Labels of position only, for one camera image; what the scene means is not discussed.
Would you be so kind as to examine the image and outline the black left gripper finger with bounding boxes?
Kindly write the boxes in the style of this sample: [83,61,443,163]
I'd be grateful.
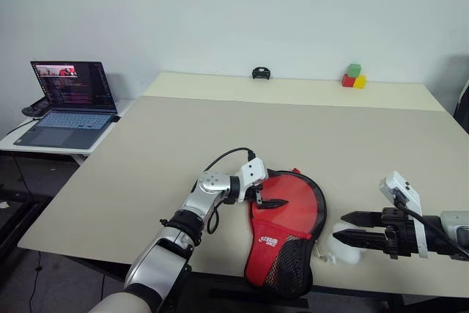
[256,199,289,212]

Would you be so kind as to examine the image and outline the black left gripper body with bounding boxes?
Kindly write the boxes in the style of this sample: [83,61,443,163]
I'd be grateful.
[245,180,266,212]

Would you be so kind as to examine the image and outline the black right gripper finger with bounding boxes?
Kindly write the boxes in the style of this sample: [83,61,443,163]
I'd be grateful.
[340,210,384,228]
[332,229,388,251]

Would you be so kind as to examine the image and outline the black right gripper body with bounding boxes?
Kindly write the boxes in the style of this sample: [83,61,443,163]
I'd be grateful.
[380,207,419,259]

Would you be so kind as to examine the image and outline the red black paddle case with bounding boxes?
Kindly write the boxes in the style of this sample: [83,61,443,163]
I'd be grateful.
[244,167,328,298]

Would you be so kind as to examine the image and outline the small black device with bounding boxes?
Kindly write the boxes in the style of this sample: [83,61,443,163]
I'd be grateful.
[251,66,273,81]

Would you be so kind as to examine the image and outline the black upright panel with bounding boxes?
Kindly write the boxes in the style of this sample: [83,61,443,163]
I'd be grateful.
[453,78,469,129]

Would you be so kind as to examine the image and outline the beige robot torso shell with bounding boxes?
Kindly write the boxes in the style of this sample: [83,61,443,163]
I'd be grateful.
[89,290,155,313]

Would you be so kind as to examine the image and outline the white side table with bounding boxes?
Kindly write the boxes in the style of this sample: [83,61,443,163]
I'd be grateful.
[0,97,137,166]

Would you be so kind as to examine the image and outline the grey open laptop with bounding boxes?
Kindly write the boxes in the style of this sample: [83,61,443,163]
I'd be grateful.
[13,60,119,151]

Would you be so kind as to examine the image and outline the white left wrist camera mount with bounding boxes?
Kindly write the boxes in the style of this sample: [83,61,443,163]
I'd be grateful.
[237,157,268,204]

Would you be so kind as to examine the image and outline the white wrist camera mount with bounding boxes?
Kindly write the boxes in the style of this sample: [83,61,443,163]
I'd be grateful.
[237,157,268,204]
[379,171,429,259]

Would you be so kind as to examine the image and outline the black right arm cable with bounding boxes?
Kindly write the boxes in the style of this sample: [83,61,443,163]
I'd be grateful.
[393,195,469,259]

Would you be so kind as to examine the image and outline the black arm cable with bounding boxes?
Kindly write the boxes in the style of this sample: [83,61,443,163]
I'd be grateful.
[202,147,256,235]
[393,195,469,259]

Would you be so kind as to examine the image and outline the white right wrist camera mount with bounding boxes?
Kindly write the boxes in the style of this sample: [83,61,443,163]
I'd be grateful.
[379,171,429,259]

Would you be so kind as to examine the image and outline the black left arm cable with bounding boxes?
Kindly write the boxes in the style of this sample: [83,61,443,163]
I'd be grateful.
[202,147,256,235]

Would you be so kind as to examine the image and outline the black table frame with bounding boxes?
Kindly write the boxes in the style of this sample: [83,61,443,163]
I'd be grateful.
[157,271,445,313]

